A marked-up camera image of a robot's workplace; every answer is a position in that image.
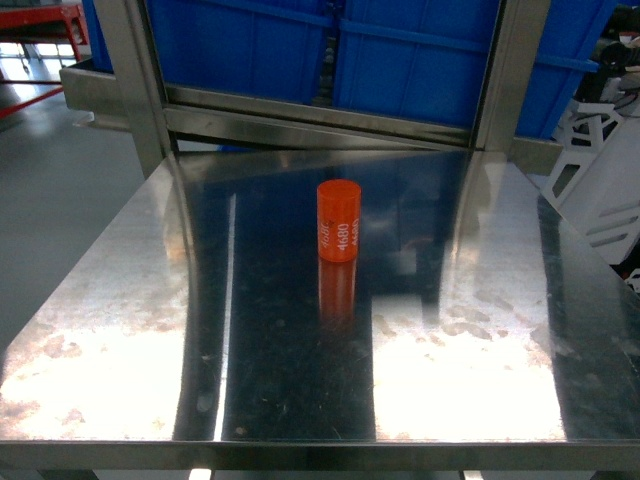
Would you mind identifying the orange cylindrical capacitor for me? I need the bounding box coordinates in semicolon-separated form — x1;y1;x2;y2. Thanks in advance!
316;179;362;263

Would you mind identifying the left blue plastic bin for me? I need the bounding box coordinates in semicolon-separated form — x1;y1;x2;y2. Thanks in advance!
82;1;332;105

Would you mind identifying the blue plastic bin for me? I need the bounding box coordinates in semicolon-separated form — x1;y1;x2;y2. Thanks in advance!
82;1;332;105
333;1;617;139

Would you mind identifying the right blue plastic bin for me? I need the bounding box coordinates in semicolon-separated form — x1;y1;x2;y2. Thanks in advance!
333;1;617;139

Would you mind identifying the stainless steel rack frame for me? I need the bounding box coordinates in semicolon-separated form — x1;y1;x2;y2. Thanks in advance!
61;1;559;176

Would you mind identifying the red metal table frame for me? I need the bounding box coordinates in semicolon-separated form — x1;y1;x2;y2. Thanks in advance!
1;2;90;119

